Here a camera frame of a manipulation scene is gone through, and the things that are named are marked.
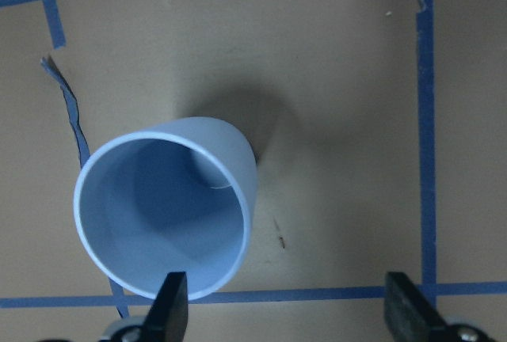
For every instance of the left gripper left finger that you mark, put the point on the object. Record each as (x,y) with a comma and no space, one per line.
(167,318)

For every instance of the light blue plastic cup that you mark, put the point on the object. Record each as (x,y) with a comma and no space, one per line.
(175,197)

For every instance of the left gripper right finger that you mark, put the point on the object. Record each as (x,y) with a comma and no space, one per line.
(408,314)

